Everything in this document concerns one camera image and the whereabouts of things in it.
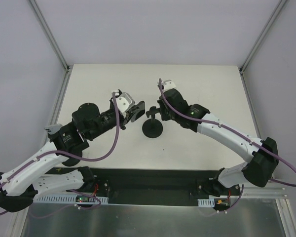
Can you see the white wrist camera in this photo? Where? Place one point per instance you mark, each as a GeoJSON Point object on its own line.
{"type": "Point", "coordinates": [124, 101]}
{"type": "Point", "coordinates": [167, 85]}

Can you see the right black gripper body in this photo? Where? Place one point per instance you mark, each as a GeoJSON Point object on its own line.
{"type": "Point", "coordinates": [163, 111]}

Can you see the white cable duct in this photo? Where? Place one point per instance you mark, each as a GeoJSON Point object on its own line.
{"type": "Point", "coordinates": [206, 202]}
{"type": "Point", "coordinates": [71, 199]}

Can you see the left white cable duct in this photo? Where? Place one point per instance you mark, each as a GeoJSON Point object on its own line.
{"type": "Point", "coordinates": [71, 199]}

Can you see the left aluminium frame post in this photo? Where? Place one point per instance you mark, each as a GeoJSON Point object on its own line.
{"type": "Point", "coordinates": [48, 33]}

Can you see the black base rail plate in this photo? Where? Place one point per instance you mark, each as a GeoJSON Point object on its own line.
{"type": "Point", "coordinates": [150, 187]}

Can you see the aluminium frame post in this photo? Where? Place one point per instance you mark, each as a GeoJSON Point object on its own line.
{"type": "Point", "coordinates": [48, 33]}
{"type": "Point", "coordinates": [263, 34]}

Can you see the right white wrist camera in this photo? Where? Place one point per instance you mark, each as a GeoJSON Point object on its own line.
{"type": "Point", "coordinates": [167, 85]}

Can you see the right aluminium frame post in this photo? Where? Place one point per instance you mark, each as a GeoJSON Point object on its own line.
{"type": "Point", "coordinates": [263, 34]}

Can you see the short black phone stand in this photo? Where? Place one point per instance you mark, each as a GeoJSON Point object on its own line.
{"type": "Point", "coordinates": [72, 161]}

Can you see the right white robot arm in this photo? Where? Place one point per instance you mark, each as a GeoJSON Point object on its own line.
{"type": "Point", "coordinates": [257, 166]}

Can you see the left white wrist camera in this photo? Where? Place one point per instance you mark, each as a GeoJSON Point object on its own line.
{"type": "Point", "coordinates": [124, 101]}

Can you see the tall black phone stand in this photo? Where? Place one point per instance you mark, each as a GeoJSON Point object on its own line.
{"type": "Point", "coordinates": [152, 128]}

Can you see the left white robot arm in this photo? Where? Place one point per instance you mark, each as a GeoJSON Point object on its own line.
{"type": "Point", "coordinates": [26, 183]}

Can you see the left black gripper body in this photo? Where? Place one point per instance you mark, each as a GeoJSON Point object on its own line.
{"type": "Point", "coordinates": [128, 117]}

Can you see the right white cable duct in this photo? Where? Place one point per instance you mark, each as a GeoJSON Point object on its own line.
{"type": "Point", "coordinates": [206, 202]}

